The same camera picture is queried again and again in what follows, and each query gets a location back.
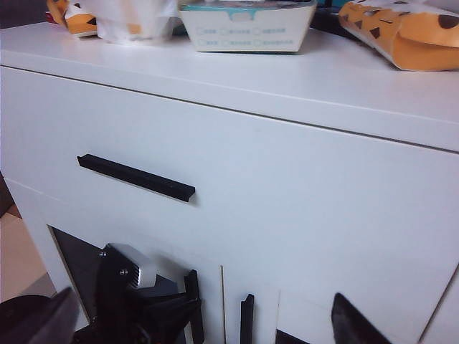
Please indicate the crumpled clear plastic bag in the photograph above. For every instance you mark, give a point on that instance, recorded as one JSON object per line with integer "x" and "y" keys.
{"x": 125, "y": 18}

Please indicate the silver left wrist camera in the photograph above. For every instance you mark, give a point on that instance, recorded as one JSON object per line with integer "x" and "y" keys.
{"x": 141, "y": 267}

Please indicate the white glass-panel cabinet door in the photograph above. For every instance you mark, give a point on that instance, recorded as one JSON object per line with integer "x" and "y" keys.
{"x": 211, "y": 297}
{"x": 267, "y": 308}

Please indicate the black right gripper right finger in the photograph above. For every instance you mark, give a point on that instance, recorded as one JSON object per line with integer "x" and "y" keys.
{"x": 349, "y": 326}

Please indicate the white teal paper box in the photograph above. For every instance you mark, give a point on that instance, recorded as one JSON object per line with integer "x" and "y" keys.
{"x": 247, "y": 32}

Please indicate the orange spotted paper box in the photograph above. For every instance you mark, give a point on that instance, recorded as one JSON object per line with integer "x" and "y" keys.
{"x": 79, "y": 21}
{"x": 412, "y": 46}

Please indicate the wide white drawer front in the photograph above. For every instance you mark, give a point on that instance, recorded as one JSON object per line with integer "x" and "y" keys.
{"x": 287, "y": 197}

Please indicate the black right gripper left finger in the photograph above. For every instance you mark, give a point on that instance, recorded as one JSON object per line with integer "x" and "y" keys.
{"x": 46, "y": 322}

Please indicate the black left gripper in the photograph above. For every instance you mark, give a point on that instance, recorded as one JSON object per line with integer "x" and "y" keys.
{"x": 114, "y": 308}

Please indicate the white wooden cabinet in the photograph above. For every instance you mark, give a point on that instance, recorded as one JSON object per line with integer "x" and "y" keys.
{"x": 251, "y": 82}

